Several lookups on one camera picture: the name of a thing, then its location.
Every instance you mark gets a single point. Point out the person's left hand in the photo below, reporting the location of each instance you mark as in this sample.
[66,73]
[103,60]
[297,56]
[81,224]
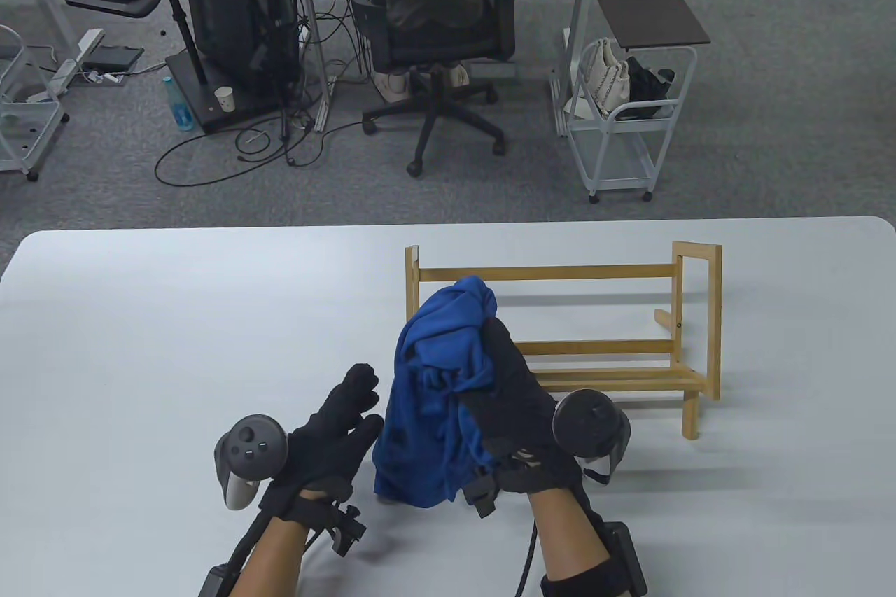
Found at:
[329,443]

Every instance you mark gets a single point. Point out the grey right hand controller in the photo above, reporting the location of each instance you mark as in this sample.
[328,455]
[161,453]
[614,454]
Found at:
[588,425]

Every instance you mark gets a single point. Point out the wooden book rack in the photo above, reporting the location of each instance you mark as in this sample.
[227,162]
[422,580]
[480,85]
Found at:
[595,271]

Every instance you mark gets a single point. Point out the white desk frame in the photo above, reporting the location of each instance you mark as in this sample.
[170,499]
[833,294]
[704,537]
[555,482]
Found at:
[308,9]

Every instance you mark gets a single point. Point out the black office chair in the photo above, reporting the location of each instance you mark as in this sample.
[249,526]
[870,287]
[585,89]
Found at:
[448,47]

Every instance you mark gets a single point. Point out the black computer tower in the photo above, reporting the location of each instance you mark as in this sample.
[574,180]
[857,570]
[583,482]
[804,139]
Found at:
[238,16]

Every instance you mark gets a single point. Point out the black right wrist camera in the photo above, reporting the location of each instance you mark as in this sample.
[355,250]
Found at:
[481,493]

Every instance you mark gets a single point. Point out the person's left forearm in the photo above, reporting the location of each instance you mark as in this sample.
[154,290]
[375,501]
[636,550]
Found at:
[269,562]

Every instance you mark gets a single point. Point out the white cart with brown top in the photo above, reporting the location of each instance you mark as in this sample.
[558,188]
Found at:
[647,12]

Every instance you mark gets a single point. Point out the person's right hand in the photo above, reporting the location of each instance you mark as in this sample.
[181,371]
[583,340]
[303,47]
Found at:
[518,415]

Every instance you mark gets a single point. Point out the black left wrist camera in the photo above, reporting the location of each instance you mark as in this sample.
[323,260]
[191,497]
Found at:
[344,530]

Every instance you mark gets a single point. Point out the black bag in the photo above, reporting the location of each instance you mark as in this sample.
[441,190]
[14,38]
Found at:
[644,86]

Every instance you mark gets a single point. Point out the blue water bottle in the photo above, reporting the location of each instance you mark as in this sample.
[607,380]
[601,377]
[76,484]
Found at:
[180,108]

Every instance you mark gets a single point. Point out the black rolling computer stand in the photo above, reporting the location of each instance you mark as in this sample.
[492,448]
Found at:
[140,5]

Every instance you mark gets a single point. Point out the person's right forearm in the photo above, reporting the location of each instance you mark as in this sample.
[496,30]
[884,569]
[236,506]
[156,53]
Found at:
[563,534]

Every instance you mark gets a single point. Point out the grey hand controller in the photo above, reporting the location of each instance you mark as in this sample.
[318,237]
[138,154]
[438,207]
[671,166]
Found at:
[588,425]
[248,446]

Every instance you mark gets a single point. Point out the white power strip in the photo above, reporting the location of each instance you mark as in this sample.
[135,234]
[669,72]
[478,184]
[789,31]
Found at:
[61,75]
[91,43]

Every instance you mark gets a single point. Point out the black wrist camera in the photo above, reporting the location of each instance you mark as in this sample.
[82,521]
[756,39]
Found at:
[481,493]
[344,530]

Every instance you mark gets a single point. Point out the white handbag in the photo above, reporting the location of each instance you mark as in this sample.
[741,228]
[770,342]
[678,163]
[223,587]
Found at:
[602,75]

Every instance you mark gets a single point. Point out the black right forearm box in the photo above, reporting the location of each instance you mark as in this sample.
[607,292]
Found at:
[626,555]

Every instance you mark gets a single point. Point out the blue t-shirt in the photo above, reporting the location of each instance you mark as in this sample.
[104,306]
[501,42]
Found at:
[427,415]

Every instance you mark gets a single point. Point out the white paper cup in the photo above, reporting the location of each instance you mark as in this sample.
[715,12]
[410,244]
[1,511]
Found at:
[225,100]

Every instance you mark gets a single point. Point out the grey left hand controller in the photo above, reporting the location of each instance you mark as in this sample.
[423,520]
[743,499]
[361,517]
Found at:
[248,446]

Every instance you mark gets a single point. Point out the black floor box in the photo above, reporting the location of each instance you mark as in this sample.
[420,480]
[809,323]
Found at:
[115,58]

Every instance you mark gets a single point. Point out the black left forearm box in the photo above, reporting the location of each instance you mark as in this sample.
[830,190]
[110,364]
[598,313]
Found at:
[213,581]

